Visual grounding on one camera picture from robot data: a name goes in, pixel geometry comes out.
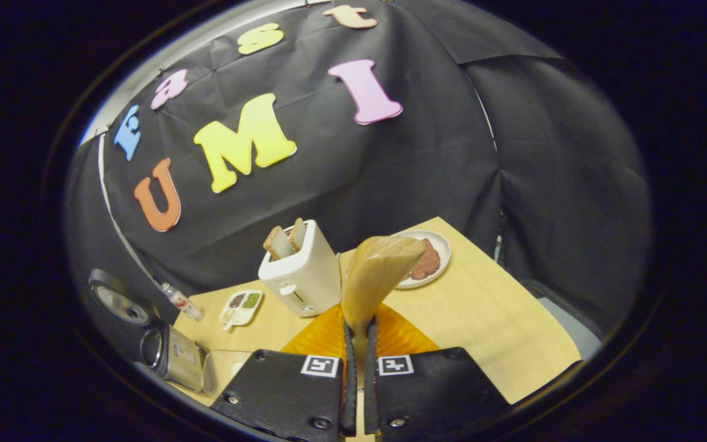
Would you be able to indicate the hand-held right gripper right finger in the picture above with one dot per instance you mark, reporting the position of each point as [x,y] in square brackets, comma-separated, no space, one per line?
[370,380]

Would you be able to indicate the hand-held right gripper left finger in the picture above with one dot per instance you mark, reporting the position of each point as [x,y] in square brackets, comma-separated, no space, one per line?
[349,380]

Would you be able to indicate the wooden spoon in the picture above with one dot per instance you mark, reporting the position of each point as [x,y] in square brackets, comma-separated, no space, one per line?
[378,270]

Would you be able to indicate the white toaster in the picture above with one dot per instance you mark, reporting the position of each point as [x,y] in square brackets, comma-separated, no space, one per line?
[304,276]

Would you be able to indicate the white divided seasoning dish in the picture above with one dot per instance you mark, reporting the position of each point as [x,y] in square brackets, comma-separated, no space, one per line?
[240,310]

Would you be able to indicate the brown meat piece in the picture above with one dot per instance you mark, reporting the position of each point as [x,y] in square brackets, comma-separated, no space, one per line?
[427,261]

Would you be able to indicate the white round plate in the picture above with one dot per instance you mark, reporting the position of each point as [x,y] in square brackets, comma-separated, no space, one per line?
[442,252]

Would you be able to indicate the toast slice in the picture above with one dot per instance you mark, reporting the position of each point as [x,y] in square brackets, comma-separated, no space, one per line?
[297,234]
[278,242]

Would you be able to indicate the small clear red-label bottle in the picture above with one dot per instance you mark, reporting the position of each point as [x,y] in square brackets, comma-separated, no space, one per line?
[181,301]

